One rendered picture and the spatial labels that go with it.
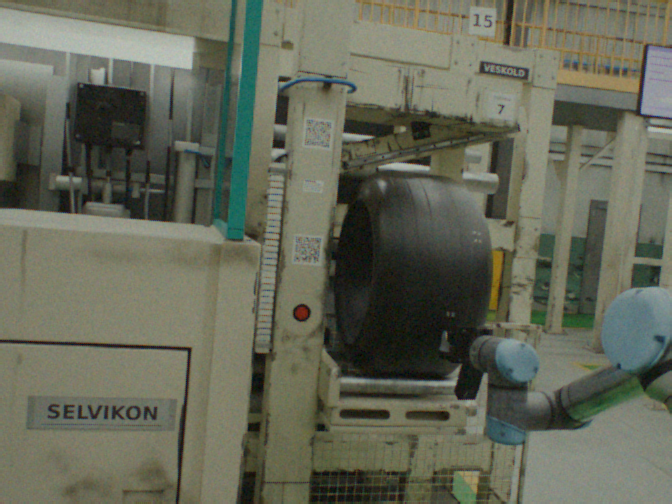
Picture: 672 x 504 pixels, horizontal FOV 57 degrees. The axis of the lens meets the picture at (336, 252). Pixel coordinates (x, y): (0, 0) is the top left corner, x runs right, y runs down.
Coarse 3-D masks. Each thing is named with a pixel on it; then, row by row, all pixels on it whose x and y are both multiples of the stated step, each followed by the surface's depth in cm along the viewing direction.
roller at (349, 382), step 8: (344, 376) 152; (352, 376) 153; (360, 376) 153; (368, 376) 154; (376, 376) 154; (384, 376) 155; (392, 376) 155; (400, 376) 156; (408, 376) 157; (416, 376) 157; (424, 376) 158; (344, 384) 151; (352, 384) 152; (360, 384) 152; (368, 384) 153; (376, 384) 153; (384, 384) 153; (392, 384) 154; (400, 384) 154; (408, 384) 155; (416, 384) 155; (424, 384) 156; (432, 384) 156; (440, 384) 157; (448, 384) 157; (360, 392) 154; (368, 392) 154; (376, 392) 154; (384, 392) 154; (392, 392) 155; (400, 392) 155; (408, 392) 156; (416, 392) 156; (424, 392) 156; (432, 392) 157; (440, 392) 157; (448, 392) 158
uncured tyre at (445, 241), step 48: (384, 192) 152; (432, 192) 152; (384, 240) 144; (432, 240) 143; (336, 288) 184; (384, 288) 143; (432, 288) 142; (480, 288) 145; (384, 336) 145; (432, 336) 146
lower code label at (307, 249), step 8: (296, 240) 154; (304, 240) 154; (312, 240) 155; (320, 240) 155; (296, 248) 154; (304, 248) 154; (312, 248) 155; (320, 248) 155; (296, 256) 154; (304, 256) 154; (312, 256) 155; (320, 256) 155; (304, 264) 155; (312, 264) 155; (320, 264) 155
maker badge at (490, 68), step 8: (480, 64) 222; (488, 64) 223; (496, 64) 223; (504, 64) 224; (480, 72) 222; (488, 72) 223; (496, 72) 223; (504, 72) 224; (512, 72) 225; (520, 72) 226; (528, 72) 226
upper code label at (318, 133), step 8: (304, 120) 152; (312, 120) 152; (320, 120) 153; (328, 120) 153; (304, 128) 152; (312, 128) 153; (320, 128) 153; (328, 128) 153; (304, 136) 152; (312, 136) 153; (320, 136) 153; (328, 136) 154; (304, 144) 152; (312, 144) 153; (320, 144) 153; (328, 144) 154
